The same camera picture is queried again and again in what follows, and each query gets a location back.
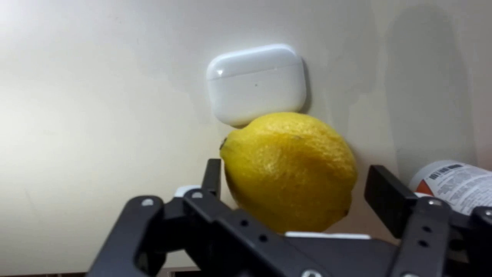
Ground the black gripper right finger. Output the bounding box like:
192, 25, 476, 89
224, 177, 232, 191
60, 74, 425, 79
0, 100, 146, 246
362, 163, 455, 277

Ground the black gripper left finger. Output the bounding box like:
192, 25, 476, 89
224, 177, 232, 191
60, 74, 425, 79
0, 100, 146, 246
175, 157, 329, 277

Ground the yellow lemon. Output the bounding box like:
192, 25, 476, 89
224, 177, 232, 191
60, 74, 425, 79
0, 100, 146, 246
218, 111, 359, 236

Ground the orange bottle with white cap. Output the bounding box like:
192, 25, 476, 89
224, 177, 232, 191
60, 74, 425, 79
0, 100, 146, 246
407, 159, 492, 217

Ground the white earbuds case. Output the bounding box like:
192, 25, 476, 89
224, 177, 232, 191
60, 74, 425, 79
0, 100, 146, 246
204, 43, 309, 129

